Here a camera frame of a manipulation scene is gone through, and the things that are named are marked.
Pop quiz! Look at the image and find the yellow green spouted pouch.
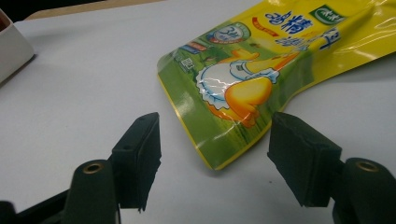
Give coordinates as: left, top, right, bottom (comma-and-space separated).
156, 0, 396, 172

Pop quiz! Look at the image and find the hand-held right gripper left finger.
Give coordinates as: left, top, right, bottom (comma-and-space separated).
109, 111, 163, 213

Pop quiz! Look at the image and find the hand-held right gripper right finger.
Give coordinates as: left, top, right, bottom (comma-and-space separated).
266, 111, 344, 208

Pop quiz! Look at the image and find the white plastic storage box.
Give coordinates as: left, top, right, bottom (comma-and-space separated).
0, 7, 36, 86

